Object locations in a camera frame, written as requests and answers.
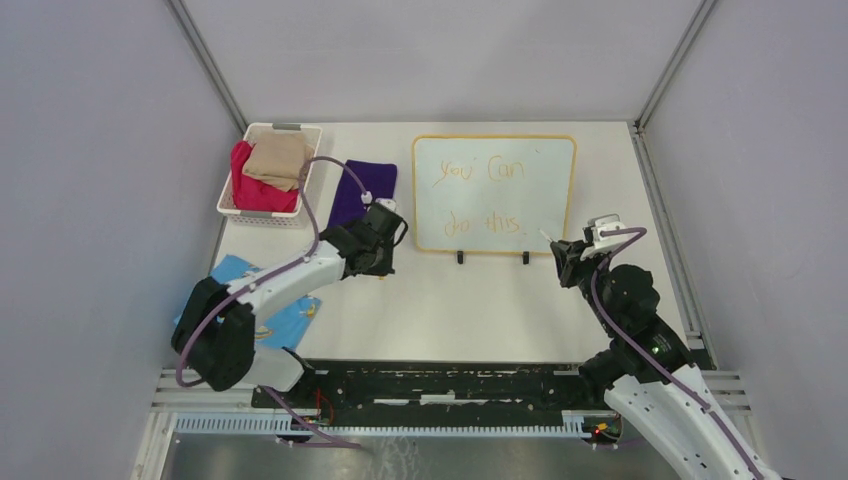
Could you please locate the blue cartoon cloth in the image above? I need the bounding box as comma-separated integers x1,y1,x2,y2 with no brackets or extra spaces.
210,255,322,350

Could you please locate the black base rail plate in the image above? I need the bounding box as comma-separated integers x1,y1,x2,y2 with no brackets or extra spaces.
281,354,625,428

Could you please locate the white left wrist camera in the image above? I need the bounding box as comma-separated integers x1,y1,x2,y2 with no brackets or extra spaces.
374,198,398,213

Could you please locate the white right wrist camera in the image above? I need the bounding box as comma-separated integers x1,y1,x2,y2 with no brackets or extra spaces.
581,214,630,260

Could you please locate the pink cloth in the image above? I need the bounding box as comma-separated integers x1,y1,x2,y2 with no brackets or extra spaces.
230,141,298,213

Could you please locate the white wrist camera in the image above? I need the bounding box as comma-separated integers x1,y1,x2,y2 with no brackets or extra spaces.
374,198,398,213
581,214,630,260

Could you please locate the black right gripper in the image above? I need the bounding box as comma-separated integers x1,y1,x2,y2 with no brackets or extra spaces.
550,238,620,333

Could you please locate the purple towel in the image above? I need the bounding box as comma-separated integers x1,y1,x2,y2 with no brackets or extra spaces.
327,159,398,228

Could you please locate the white toothed cable duct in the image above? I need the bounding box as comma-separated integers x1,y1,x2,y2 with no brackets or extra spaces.
174,412,591,439

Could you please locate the white marker pen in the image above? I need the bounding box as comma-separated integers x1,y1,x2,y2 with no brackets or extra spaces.
539,229,555,243

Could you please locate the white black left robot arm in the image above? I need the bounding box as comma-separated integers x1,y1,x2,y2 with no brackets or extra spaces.
171,198,408,408

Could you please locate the white plastic basket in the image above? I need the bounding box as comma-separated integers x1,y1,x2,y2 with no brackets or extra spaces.
217,123,323,228

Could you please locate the yellow framed whiteboard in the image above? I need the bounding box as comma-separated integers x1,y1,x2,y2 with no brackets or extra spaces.
411,134,578,254

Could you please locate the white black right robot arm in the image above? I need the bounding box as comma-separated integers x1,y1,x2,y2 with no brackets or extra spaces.
550,229,780,479

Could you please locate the beige cloth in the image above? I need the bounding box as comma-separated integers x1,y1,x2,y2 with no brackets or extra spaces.
242,131,315,191

